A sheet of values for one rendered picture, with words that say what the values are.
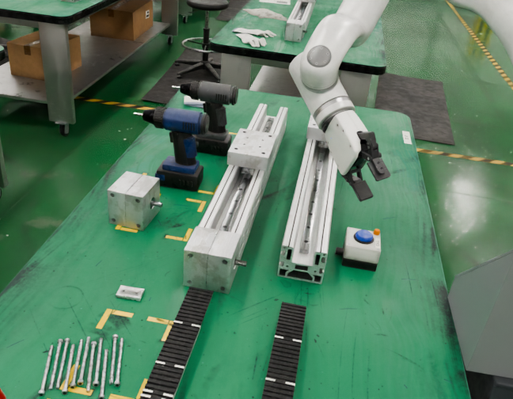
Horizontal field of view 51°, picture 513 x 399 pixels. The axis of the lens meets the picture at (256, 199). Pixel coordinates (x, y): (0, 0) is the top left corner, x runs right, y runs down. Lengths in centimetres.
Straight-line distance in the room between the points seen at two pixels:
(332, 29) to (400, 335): 62
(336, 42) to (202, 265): 52
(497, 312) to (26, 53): 345
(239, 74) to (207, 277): 197
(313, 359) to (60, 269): 56
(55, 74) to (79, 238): 225
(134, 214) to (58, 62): 223
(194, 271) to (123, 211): 28
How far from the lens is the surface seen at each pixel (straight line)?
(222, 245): 112
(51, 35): 342
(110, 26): 495
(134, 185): 132
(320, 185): 148
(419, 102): 483
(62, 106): 354
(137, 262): 123
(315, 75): 106
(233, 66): 297
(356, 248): 124
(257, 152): 144
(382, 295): 122
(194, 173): 146
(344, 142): 106
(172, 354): 98
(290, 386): 95
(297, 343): 102
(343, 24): 111
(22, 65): 402
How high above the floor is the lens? 154
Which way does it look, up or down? 31 degrees down
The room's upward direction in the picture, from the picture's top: 6 degrees clockwise
